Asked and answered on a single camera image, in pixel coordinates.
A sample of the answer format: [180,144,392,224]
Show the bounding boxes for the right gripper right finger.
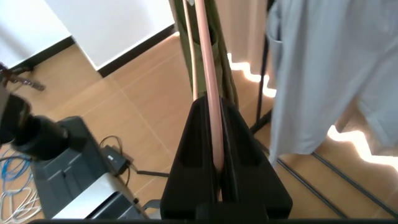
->
[218,98,294,219]

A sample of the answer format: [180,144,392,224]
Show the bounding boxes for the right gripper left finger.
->
[160,96,220,220]

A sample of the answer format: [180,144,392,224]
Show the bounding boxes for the pink clothes hanger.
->
[182,0,225,172]

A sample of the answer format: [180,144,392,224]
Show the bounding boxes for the pale grey shorts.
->
[266,0,398,166]

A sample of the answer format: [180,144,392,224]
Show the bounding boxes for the green garment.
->
[172,0,240,109]

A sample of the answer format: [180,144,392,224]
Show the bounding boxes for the black clothes rack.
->
[248,0,398,219]

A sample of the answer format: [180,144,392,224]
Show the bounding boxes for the black power adapter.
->
[102,144,131,177]

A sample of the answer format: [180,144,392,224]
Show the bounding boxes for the black cable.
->
[99,135,170,187]

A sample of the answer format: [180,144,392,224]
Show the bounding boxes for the white cable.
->
[0,185,42,224]

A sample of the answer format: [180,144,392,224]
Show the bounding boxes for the blue cable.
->
[0,149,34,195]

